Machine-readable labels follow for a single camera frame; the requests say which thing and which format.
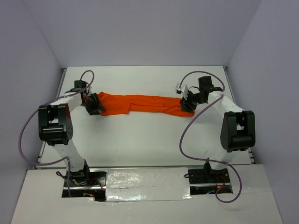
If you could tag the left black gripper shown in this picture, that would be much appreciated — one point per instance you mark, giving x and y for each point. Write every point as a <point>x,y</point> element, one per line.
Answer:
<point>96,106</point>

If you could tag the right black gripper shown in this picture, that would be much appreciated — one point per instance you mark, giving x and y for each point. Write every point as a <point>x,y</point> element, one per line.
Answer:
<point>185,107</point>

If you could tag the orange t-shirt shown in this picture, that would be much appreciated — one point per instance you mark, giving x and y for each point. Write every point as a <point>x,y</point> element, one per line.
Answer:
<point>123,104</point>

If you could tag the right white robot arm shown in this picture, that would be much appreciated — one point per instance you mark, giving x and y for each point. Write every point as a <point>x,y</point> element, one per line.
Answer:
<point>238,132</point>

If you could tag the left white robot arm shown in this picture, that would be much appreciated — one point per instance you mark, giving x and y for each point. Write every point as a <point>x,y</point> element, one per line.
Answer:
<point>56,129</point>

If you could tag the silver foil tape panel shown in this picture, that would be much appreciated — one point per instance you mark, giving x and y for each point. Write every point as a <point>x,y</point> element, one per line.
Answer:
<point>147,184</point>

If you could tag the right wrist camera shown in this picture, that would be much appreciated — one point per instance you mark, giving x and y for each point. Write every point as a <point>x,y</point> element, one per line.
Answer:
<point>182,89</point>

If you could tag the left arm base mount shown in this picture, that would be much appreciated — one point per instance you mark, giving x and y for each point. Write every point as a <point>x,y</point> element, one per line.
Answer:
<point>94,187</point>

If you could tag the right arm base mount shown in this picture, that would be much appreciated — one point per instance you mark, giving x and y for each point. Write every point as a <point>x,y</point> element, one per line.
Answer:
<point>205,180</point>

